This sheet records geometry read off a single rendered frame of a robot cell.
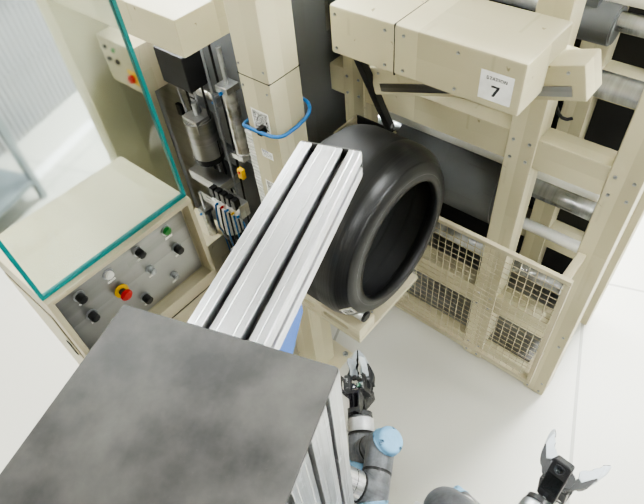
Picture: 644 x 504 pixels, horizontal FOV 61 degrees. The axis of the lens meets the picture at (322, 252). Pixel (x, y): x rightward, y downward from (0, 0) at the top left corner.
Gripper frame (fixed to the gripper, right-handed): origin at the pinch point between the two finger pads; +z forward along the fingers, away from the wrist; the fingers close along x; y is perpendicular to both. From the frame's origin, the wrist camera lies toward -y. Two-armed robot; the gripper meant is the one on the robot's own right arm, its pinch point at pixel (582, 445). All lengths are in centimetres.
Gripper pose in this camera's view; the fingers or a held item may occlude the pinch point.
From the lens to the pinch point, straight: 162.7
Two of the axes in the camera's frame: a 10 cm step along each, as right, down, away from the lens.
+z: 7.2, -5.6, 4.1
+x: 6.7, 4.1, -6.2
